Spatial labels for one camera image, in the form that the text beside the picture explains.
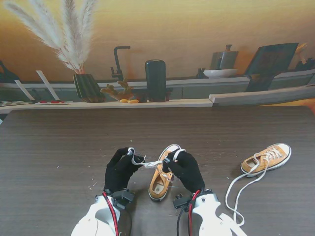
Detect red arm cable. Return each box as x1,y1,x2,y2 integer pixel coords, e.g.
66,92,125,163
102,191,121,236
188,189,200,236

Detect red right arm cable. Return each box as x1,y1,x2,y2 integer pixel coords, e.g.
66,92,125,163
188,189,200,236

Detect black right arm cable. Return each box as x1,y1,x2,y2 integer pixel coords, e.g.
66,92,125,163
176,208,186,236

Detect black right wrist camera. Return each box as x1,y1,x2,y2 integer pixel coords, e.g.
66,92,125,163
173,193,191,212

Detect dark low stand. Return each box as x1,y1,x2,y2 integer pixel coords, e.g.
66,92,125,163
132,87,173,103

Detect dark green ribbed vase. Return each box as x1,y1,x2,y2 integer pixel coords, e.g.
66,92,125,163
72,73,106,103

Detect white pampas grass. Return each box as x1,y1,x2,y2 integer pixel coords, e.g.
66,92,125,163
2,0,99,74

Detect red flat strips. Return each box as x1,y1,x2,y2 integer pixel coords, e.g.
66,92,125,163
36,100,67,105

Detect black kitchen faucet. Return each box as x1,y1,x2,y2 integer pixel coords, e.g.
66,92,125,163
110,45,131,79

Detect yellow cactus ornament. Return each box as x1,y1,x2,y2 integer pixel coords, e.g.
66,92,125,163
100,78,135,101

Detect long white shoelace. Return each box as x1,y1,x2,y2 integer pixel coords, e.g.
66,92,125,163
126,147,188,184

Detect grey metal pot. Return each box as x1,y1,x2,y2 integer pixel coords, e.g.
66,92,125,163
210,44,239,71

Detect long white slat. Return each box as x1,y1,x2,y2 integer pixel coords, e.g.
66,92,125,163
35,70,61,101

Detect short white slat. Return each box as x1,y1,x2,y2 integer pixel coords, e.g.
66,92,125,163
14,80,35,101

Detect white bowl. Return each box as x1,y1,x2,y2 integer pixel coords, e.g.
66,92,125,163
203,68,239,79

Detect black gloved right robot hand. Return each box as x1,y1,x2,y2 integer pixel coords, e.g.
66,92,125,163
162,150,206,193

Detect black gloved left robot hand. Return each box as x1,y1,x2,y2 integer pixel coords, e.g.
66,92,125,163
103,147,146,195

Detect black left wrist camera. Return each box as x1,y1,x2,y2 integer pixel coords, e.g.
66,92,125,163
113,188,135,209

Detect black cylindrical canister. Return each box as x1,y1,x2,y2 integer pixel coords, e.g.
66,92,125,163
144,59,167,103

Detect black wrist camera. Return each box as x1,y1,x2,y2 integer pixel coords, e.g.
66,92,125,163
173,193,191,212
113,188,135,209

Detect grey wooden plank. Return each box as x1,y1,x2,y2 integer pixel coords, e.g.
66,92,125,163
208,85,315,107

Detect red left arm cable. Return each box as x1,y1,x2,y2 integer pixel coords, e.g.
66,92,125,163
102,191,121,236

